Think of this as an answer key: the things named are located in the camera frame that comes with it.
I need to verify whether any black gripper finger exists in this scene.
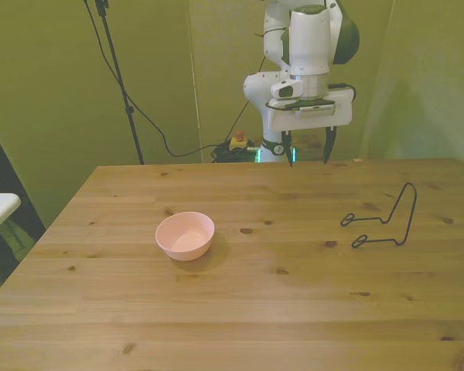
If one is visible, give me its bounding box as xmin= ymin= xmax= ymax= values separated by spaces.
xmin=322 ymin=126 xmax=337 ymax=165
xmin=281 ymin=130 xmax=295 ymax=168

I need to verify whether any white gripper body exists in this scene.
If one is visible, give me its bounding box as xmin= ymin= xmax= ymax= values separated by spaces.
xmin=265 ymin=87 xmax=353 ymax=133

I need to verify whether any pink plastic bowl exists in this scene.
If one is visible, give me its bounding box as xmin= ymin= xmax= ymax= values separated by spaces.
xmin=155 ymin=210 xmax=217 ymax=262

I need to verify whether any yellow emergency stop button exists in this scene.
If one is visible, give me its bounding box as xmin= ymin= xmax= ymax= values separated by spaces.
xmin=229 ymin=130 xmax=253 ymax=152

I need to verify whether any black tripod stand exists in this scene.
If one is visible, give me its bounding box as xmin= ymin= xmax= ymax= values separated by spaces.
xmin=94 ymin=0 xmax=146 ymax=165

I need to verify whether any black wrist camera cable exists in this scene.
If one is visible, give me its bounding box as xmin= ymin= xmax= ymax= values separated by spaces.
xmin=327 ymin=82 xmax=357 ymax=103

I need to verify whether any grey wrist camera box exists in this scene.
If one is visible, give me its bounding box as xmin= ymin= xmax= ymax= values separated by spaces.
xmin=285 ymin=98 xmax=338 ymax=117

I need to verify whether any black cable bundle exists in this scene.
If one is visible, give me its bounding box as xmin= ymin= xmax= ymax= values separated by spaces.
xmin=210 ymin=141 xmax=261 ymax=164

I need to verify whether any black wire dish rack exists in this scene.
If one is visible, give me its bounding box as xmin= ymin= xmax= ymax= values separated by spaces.
xmin=339 ymin=182 xmax=418 ymax=250

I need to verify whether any long black cable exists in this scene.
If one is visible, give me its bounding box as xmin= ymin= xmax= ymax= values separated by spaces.
xmin=83 ymin=0 xmax=233 ymax=158

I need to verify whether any black frame furniture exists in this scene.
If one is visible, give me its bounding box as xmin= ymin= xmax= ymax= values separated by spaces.
xmin=0 ymin=114 xmax=47 ymax=288

